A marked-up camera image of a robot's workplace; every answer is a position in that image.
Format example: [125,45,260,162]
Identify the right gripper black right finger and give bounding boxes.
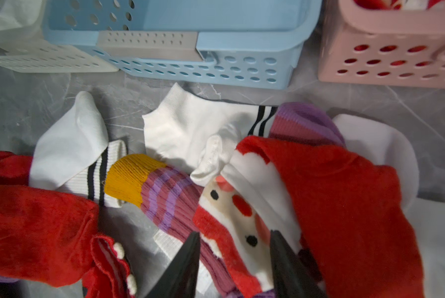
[270,230,327,298]

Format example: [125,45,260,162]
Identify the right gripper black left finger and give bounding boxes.
[146,232,201,298]

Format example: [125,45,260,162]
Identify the red santa face sock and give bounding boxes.
[193,136,424,298]

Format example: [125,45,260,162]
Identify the small white ankle sock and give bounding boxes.
[0,0,42,31]

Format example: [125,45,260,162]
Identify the red white striped santa sock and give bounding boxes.
[354,0,445,11]

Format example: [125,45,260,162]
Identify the light blue plastic basket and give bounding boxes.
[42,1,322,89]

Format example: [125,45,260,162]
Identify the pink plastic basket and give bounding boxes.
[318,1,445,89]

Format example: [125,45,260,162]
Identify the white plastic basket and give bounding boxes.
[0,1,118,73]

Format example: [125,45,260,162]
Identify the purple striped sock upper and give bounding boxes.
[104,153,246,298]

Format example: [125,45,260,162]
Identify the purple striped sock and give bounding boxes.
[104,153,246,298]
[268,103,346,147]

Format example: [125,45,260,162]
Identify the plain red sock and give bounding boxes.
[0,151,99,287]

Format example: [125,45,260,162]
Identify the white sock black stripes right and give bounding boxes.
[142,84,278,186]

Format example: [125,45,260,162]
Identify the white sock black stripes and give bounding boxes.
[29,91,128,208]
[142,84,278,186]

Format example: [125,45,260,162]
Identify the white sock far right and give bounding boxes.
[333,114,445,298]

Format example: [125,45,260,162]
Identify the purple striped sock middle right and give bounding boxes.
[268,103,346,147]

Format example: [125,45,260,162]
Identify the white sock black stripes left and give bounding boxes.
[29,91,128,208]

